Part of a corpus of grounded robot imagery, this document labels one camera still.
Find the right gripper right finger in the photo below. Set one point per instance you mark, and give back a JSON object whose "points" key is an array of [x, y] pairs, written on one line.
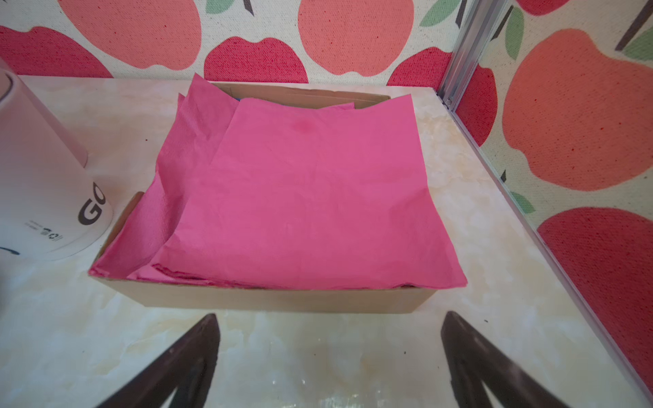
{"points": [[476, 365]]}

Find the right aluminium frame post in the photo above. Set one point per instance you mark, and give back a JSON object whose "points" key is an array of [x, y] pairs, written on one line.
{"points": [[475, 33]]}

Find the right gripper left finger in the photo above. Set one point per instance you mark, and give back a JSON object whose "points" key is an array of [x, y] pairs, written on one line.
{"points": [[182, 375]]}

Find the stack of white paper cups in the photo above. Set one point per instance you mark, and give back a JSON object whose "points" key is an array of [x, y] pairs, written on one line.
{"points": [[51, 208]]}

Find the brown cardboard tray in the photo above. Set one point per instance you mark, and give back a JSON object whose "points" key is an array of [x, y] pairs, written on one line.
{"points": [[403, 300]]}

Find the pink napkin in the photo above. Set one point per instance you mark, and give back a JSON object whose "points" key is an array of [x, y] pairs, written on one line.
{"points": [[303, 199]]}

